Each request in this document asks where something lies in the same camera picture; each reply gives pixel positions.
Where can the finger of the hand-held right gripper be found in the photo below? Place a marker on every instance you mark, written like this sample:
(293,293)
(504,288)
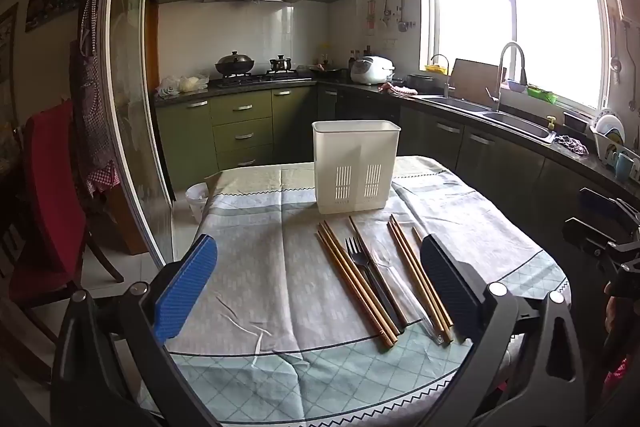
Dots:
(587,237)
(600,204)

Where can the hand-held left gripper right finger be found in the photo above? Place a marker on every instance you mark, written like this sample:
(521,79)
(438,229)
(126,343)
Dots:
(450,287)

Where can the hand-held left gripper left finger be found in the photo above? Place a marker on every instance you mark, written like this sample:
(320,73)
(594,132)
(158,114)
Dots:
(185,287)

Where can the white translucent plastic spoon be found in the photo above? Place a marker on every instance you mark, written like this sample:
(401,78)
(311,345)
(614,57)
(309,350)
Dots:
(401,293)

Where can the black fork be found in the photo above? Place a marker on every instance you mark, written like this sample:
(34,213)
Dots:
(356,252)

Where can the white plastic utensil holder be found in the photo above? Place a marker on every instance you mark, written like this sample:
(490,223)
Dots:
(355,167)

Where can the person's right hand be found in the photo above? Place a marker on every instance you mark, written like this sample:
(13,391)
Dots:
(611,307)

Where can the blue cup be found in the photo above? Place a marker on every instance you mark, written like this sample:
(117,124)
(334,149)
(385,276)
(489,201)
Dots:
(624,167)

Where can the dark stone countertop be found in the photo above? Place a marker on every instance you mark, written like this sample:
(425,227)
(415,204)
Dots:
(575,159)

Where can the white dish rack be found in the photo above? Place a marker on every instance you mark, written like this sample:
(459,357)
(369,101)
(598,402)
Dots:
(602,152)

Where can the patterned rag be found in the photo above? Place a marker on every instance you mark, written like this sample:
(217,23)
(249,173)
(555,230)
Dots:
(572,144)

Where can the white plate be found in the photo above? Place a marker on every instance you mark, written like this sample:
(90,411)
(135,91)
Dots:
(610,124)

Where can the white trash bin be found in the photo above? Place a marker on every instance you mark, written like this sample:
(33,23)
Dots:
(196,204)

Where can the yellow water valve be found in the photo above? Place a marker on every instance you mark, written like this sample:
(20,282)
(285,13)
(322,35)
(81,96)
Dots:
(551,123)

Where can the person's pink patterned clothing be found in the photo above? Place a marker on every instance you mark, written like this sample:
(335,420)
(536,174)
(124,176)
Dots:
(617,372)

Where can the steel double sink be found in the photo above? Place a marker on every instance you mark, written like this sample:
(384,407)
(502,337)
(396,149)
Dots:
(515,122)

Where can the green plastic basket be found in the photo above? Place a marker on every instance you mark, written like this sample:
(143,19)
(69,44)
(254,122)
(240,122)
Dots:
(542,94)

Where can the dark base cabinet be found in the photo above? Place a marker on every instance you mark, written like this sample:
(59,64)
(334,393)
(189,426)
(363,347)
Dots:
(480,152)

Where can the green drawer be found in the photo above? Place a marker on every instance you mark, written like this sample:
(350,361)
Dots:
(246,159)
(244,136)
(242,108)

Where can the green base cabinet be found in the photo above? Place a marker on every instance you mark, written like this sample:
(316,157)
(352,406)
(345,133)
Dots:
(185,142)

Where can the blue bowl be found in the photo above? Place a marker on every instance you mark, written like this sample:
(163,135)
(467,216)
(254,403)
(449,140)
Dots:
(516,86)

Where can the red cushioned wooden chair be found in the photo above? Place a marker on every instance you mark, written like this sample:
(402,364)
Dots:
(47,187)

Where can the tall steel faucet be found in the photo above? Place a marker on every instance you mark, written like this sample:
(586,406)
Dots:
(512,52)

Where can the wooden cutting board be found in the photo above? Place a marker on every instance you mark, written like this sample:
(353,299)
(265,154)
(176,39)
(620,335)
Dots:
(472,79)

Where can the glass sliding door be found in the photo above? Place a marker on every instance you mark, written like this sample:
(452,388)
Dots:
(135,107)

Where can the kitchen window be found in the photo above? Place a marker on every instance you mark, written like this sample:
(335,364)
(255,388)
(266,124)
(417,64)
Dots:
(550,22)

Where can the small steel faucet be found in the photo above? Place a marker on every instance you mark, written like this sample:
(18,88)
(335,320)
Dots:
(450,82)

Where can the white plastic bags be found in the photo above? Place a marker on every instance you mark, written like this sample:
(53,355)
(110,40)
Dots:
(182,86)

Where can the checked hanging apron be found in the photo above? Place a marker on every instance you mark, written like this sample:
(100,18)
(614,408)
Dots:
(92,107)

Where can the red dish cloth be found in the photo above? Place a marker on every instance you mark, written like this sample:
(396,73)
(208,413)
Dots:
(397,89)

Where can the black container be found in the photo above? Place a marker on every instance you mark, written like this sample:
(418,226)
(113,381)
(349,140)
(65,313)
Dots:
(420,82)

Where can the yellow sponge holder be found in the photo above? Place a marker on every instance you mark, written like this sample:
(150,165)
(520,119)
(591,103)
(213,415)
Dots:
(436,68)

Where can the black gas stove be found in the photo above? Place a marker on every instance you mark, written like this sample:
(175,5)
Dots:
(265,78)

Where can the black wok with lid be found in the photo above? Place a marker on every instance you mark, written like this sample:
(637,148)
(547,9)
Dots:
(234,64)

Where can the white rice cooker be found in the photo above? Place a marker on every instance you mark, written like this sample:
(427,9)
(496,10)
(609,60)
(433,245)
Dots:
(372,69)

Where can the small lidded pot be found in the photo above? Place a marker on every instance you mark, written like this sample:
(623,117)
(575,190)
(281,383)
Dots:
(281,64)

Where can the black frying pan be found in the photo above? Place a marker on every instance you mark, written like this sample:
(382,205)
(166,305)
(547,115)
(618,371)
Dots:
(327,71)

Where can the dark sauce bottles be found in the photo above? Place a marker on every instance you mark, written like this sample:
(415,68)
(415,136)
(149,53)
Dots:
(354,57)

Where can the hanging wall utensils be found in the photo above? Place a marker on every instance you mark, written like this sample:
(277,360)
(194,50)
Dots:
(400,14)

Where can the wall poster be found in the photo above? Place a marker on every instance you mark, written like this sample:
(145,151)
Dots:
(52,2)

